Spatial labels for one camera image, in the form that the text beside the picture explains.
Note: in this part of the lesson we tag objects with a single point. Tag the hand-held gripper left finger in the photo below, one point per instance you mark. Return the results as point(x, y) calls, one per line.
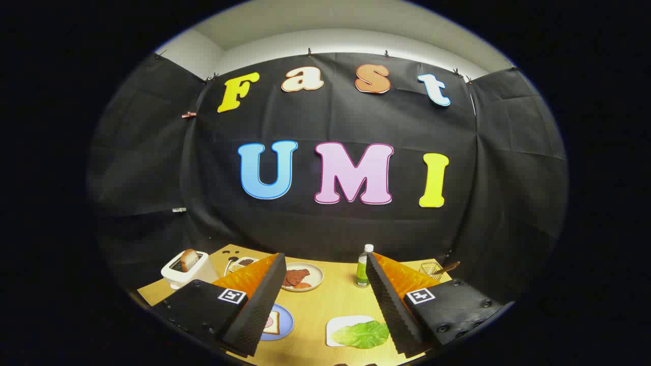
point(259, 310)

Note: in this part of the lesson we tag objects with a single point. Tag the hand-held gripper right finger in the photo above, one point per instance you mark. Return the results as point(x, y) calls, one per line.
point(391, 305)

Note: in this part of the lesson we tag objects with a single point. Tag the black backdrop cloth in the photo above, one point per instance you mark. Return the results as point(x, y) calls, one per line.
point(330, 117)

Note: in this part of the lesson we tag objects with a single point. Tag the green lettuce leaf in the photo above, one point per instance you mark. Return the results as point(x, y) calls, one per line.
point(361, 335)

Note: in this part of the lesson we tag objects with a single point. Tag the white rectangular plate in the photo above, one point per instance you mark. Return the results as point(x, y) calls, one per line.
point(338, 323)

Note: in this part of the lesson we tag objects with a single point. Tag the blue round plate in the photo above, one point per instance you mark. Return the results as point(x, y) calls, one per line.
point(286, 320)

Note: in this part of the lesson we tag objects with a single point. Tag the round white plate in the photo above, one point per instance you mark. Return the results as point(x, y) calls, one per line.
point(315, 274)

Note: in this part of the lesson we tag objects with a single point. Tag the white toaster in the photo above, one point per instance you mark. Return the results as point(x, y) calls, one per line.
point(196, 277)

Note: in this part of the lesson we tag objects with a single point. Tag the brown meat steak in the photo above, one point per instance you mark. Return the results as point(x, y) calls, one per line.
point(295, 277)

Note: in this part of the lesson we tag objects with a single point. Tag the green drink bottle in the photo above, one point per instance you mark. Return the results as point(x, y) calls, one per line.
point(362, 269)

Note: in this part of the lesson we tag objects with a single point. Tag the white divided bean dish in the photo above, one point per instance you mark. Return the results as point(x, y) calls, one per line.
point(239, 265)

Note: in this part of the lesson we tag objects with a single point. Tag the white bread slice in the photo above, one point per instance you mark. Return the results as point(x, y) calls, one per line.
point(274, 329)

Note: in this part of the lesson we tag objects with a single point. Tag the pink ham slice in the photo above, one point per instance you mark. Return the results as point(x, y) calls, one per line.
point(268, 322)

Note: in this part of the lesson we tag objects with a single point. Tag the orange carrot slice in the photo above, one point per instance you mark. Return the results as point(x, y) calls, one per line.
point(302, 285)

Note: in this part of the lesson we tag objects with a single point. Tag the toasted bread slice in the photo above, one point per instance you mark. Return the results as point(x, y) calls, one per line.
point(189, 259)

